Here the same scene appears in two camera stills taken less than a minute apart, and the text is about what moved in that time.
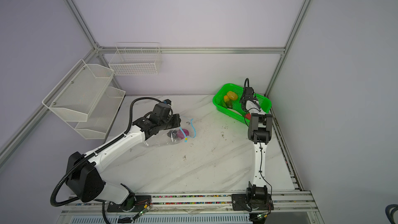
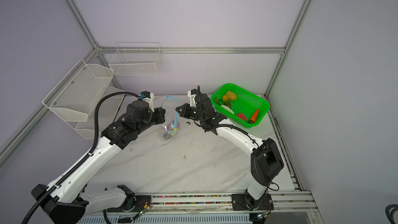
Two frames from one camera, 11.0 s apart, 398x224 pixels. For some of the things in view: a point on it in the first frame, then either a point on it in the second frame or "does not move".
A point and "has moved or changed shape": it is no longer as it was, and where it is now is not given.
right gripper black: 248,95 → 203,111
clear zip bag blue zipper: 174,136 has moved or changed shape
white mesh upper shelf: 74,97 does not move
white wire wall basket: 136,58 does not move
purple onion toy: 180,135 has moved or changed shape
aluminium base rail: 284,205 does not move
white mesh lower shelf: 102,115 does not move
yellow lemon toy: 231,95 does not move
